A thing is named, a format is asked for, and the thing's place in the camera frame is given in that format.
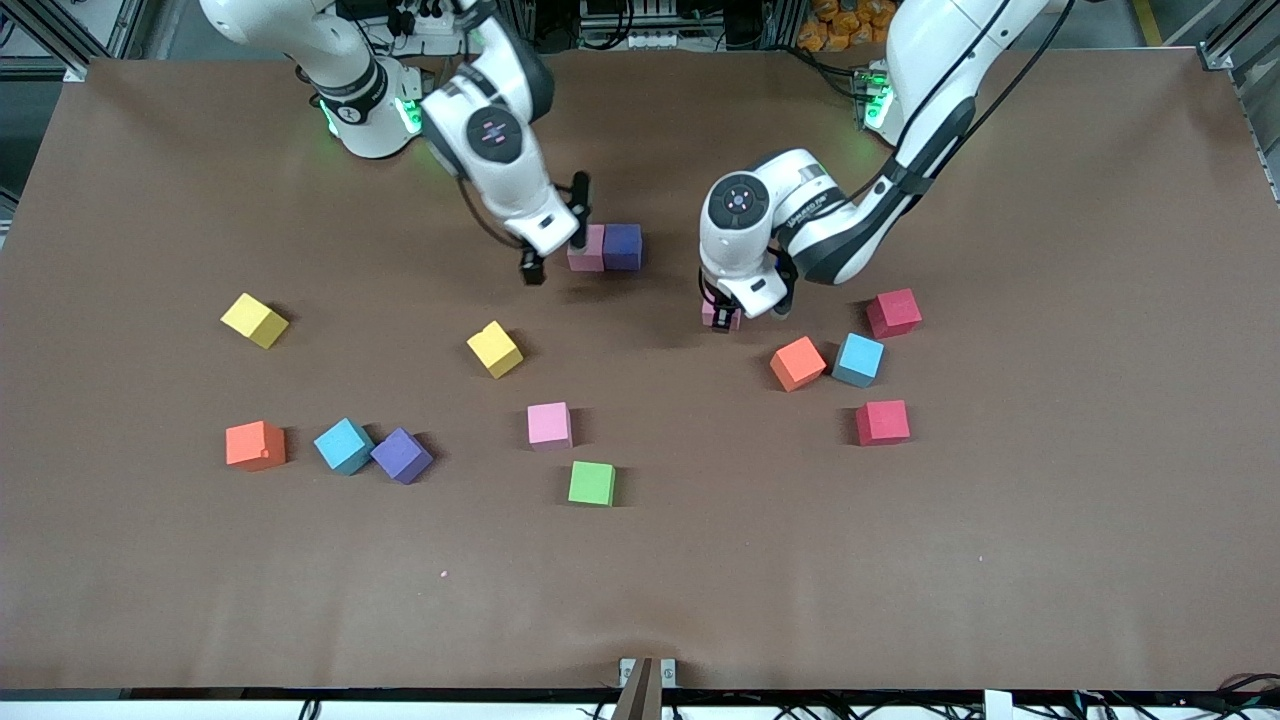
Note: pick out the pink foam cube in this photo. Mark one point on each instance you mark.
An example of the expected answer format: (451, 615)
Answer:
(590, 255)
(709, 320)
(549, 425)

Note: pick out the orange foam cube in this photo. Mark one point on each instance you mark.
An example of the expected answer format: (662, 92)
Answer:
(255, 445)
(797, 363)

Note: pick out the yellow foam cube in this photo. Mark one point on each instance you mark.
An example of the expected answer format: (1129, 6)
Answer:
(254, 320)
(494, 349)

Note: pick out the dark purple foam cube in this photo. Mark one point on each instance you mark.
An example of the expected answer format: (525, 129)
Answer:
(622, 246)

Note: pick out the red foam cube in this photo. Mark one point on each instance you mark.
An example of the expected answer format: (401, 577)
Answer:
(882, 422)
(893, 312)

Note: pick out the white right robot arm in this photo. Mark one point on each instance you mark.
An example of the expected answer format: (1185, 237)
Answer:
(520, 195)

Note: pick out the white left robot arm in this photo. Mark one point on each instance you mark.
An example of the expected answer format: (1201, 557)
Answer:
(930, 90)

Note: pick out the light blue foam cube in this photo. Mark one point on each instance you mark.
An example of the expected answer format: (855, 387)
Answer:
(858, 360)
(344, 446)

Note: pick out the green foam cube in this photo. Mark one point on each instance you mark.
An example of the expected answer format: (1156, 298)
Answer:
(591, 483)

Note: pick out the white power strip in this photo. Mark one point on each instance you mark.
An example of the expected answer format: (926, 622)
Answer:
(435, 16)

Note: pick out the brown table cover sheet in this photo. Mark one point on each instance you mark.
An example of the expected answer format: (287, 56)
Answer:
(900, 560)

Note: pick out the pile of orange objects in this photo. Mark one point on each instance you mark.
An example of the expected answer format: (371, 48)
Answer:
(840, 25)

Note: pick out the metal bracket with pole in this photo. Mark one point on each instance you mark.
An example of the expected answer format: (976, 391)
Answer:
(647, 685)

